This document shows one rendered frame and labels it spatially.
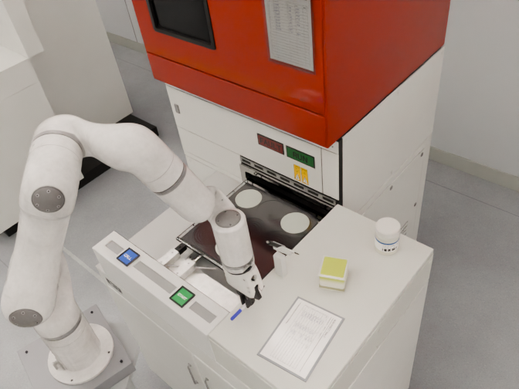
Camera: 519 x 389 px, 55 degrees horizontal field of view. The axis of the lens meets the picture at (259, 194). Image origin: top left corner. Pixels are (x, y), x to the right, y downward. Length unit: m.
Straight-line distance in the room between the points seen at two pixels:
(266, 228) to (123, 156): 0.84
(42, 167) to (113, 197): 2.48
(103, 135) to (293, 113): 0.68
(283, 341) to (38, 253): 0.65
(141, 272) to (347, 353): 0.68
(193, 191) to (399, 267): 0.71
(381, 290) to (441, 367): 1.06
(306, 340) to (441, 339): 1.26
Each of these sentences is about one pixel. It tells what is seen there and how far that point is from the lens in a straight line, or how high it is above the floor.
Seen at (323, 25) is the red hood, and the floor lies 1.61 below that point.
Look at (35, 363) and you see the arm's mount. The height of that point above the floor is 0.88.
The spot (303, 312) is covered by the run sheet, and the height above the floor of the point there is 0.97.
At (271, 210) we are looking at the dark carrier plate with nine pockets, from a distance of 1.79.
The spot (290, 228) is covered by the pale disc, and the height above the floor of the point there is 0.90.
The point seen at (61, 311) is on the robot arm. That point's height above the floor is 1.12.
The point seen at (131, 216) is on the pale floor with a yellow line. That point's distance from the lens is 3.28.
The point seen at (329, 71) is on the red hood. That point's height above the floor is 1.47.
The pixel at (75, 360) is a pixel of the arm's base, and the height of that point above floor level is 0.94.
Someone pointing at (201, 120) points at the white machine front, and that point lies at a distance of 1.99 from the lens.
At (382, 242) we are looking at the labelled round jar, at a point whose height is 1.02.
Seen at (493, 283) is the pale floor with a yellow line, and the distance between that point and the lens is 2.81.
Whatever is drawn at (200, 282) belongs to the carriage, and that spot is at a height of 0.88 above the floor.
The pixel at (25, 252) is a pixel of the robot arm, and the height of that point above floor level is 1.39.
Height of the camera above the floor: 2.16
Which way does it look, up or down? 43 degrees down
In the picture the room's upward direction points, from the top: 9 degrees counter-clockwise
